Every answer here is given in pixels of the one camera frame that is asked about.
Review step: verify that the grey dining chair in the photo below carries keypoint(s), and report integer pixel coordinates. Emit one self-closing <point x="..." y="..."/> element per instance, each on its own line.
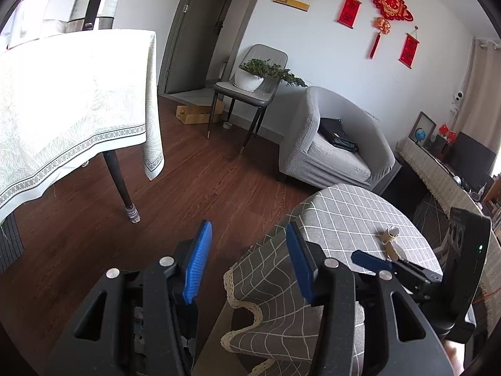
<point x="260" y="98"/>

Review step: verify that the grey door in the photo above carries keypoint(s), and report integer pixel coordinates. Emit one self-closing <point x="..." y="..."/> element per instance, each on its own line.
<point x="191" y="42"/>

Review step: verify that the left red wall scroll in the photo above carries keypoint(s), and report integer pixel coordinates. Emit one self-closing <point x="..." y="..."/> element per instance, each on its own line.
<point x="348" y="13"/>

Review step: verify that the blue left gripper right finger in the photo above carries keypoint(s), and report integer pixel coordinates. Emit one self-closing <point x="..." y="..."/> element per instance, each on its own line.
<point x="303" y="262"/>

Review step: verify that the framed picture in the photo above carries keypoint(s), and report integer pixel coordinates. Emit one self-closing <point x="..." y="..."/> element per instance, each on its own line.
<point x="426" y="123"/>

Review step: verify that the black table leg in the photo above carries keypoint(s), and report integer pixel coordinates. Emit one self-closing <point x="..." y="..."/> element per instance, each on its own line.
<point x="114" y="168"/>

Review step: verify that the dark striped floor mat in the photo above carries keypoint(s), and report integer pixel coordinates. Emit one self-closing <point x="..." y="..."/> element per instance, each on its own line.
<point x="11" y="245"/>

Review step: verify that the beige lace desk cloth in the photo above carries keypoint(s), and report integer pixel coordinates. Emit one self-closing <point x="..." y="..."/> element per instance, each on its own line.
<point x="449" y="194"/>

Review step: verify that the electric glass kettle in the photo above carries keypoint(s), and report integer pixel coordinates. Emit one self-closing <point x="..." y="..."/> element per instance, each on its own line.
<point x="90" y="15"/>

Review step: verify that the small blue globe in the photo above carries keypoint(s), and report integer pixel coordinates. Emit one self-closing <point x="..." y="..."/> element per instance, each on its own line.
<point x="419" y="136"/>

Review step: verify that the black monitor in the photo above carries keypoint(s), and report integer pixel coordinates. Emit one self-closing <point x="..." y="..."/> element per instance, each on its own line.
<point x="470" y="160"/>

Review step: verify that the white security camera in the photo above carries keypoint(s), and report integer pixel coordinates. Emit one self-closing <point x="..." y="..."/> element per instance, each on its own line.
<point x="457" y="99"/>

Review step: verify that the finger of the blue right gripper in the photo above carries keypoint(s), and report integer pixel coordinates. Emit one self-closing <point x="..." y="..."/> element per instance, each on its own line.
<point x="369" y="262"/>

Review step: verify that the white patterned tablecloth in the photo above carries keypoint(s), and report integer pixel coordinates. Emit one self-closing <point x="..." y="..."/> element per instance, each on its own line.
<point x="67" y="98"/>

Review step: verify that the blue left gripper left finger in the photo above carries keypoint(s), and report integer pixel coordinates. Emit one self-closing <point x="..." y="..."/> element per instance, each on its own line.
<point x="195" y="261"/>

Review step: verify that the right red wall scroll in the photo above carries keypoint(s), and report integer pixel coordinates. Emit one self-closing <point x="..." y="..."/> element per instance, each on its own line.
<point x="409" y="48"/>

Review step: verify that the black handbag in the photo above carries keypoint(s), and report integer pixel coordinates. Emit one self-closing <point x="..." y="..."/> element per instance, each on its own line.
<point x="333" y="132"/>

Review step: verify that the grey checked round tablecloth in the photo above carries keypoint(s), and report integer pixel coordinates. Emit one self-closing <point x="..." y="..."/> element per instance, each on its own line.
<point x="335" y="222"/>

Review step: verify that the cardboard box on floor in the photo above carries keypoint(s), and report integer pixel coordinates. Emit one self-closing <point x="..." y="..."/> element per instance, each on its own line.
<point x="195" y="114"/>

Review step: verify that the person's right hand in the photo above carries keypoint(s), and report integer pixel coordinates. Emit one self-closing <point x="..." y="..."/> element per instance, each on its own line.
<point x="455" y="352"/>

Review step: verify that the red Chinese knot ornament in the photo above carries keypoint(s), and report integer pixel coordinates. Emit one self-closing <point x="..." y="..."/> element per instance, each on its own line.
<point x="389" y="10"/>

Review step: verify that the potted green plant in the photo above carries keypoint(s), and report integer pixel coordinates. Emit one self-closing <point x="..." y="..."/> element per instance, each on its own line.
<point x="262" y="74"/>

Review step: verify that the red wall scroll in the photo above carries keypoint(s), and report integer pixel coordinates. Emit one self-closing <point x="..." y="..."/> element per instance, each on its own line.
<point x="348" y="13"/>
<point x="409" y="48"/>

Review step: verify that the small red flags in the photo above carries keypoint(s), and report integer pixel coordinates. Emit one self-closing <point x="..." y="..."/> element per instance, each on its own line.
<point x="446" y="133"/>

